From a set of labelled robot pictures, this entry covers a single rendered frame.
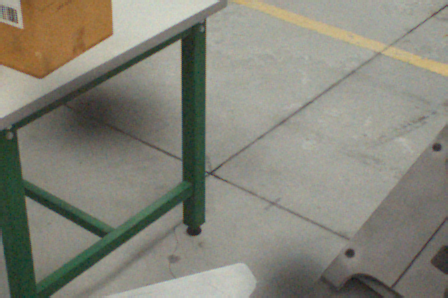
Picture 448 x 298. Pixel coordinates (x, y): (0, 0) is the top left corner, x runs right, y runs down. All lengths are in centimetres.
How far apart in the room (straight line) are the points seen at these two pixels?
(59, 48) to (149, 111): 136
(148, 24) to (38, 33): 37
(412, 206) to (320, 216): 275
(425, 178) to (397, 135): 317
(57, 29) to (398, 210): 193
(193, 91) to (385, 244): 236
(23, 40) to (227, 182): 119
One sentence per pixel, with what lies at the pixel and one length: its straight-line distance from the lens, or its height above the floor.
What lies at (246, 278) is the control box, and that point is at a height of 147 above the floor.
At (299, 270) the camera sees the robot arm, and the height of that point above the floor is 166.
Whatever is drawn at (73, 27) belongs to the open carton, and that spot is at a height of 86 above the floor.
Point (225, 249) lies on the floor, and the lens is 292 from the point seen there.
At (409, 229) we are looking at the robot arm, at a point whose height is 168.
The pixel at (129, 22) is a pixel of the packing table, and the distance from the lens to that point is 245.
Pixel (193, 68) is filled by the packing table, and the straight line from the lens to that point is 263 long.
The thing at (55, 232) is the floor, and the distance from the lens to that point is 302.
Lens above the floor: 187
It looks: 35 degrees down
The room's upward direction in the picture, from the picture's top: 1 degrees counter-clockwise
